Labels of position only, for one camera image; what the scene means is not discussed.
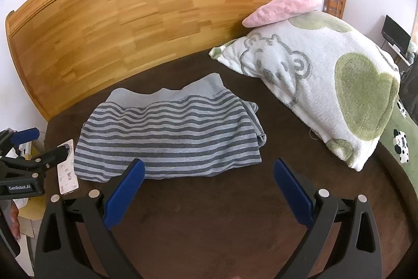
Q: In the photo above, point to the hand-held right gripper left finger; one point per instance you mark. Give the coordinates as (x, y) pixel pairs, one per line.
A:
(125, 190)

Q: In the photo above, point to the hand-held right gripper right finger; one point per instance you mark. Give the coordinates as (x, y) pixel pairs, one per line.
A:
(292, 190)

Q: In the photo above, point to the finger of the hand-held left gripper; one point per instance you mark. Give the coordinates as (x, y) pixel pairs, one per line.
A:
(36, 163)
(27, 135)

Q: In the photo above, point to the grey striped zip hoodie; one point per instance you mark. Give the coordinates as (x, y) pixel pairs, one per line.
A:
(169, 135)

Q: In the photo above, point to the white green fleece pillow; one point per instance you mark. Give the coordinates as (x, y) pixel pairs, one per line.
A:
(326, 86)

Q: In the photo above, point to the green panda print blanket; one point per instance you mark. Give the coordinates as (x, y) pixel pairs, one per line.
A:
(390, 132)

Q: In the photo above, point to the wooden headboard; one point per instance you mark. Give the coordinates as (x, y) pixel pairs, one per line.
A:
(130, 20)

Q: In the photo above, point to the white desk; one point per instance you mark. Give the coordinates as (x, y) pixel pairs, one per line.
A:
(403, 58)

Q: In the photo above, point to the pink fleece pillow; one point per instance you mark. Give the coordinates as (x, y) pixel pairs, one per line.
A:
(284, 9)

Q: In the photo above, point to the black monitor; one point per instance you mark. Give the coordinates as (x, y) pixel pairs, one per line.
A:
(395, 32)

